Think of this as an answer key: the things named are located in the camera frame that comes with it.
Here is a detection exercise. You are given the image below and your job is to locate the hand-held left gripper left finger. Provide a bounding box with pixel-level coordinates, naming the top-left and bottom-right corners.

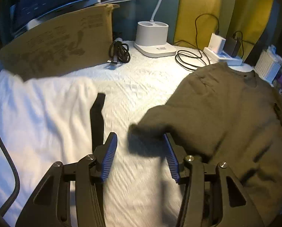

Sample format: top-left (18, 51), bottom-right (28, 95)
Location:
top-left (15, 132), bottom-right (118, 227)

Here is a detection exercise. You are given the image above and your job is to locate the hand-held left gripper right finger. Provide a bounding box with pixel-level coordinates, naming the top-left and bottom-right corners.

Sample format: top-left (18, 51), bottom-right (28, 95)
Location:
top-left (163, 132), bottom-right (265, 227)

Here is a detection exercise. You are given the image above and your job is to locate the olive printed t-shirt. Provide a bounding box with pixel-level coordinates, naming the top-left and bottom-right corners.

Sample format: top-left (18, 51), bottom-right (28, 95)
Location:
top-left (127, 63), bottom-right (282, 227)

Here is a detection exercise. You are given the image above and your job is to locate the black flat strip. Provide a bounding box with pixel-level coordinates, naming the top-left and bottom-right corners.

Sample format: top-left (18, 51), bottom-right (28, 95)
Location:
top-left (90, 93), bottom-right (106, 153)

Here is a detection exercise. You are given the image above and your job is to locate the white textured bed cover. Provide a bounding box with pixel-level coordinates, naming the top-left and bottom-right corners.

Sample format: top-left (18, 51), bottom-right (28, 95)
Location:
top-left (0, 40), bottom-right (257, 227)

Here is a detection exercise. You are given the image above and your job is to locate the white crumpled cloth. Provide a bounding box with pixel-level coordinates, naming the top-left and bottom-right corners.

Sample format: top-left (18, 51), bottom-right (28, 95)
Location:
top-left (0, 70), bottom-right (96, 218)

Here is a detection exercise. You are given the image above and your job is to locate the white power strip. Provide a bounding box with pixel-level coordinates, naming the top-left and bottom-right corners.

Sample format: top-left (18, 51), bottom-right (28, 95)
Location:
top-left (204, 47), bottom-right (243, 66)

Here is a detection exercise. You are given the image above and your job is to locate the white desk lamp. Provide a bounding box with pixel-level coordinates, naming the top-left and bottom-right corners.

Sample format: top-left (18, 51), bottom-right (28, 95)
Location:
top-left (134, 0), bottom-right (177, 58)

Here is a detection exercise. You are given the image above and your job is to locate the white charger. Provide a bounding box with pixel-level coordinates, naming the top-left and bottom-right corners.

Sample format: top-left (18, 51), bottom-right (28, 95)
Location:
top-left (208, 33), bottom-right (226, 55)

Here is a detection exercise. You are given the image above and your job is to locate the black charger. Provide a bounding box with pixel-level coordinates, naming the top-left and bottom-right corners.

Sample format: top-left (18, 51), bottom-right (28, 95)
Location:
top-left (225, 37), bottom-right (242, 57)

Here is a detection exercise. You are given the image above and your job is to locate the white woven basket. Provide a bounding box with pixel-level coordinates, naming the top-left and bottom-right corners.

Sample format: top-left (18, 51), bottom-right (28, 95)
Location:
top-left (254, 45), bottom-right (282, 86)

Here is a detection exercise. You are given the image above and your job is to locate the purple cloth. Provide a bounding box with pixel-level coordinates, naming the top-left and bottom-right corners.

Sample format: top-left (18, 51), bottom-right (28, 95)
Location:
top-left (274, 72), bottom-right (282, 95)

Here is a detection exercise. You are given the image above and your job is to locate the yellow curtain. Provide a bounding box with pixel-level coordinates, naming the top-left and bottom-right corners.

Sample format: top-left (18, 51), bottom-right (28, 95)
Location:
top-left (173, 0), bottom-right (275, 62)

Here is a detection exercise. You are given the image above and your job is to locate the thick black cable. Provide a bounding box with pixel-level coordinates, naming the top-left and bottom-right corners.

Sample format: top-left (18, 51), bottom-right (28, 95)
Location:
top-left (0, 110), bottom-right (21, 217)

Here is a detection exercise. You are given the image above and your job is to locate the black white-charger cable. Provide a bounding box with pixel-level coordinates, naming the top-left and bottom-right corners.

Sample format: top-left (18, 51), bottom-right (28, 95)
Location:
top-left (175, 13), bottom-right (220, 71)

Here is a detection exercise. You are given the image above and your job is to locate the black coiled cable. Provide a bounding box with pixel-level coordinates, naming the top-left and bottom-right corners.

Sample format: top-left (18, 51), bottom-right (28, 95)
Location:
top-left (108, 38), bottom-right (131, 65)

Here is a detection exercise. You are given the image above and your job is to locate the black black-charger cable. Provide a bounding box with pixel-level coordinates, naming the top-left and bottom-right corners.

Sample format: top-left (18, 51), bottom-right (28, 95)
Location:
top-left (233, 30), bottom-right (255, 45)

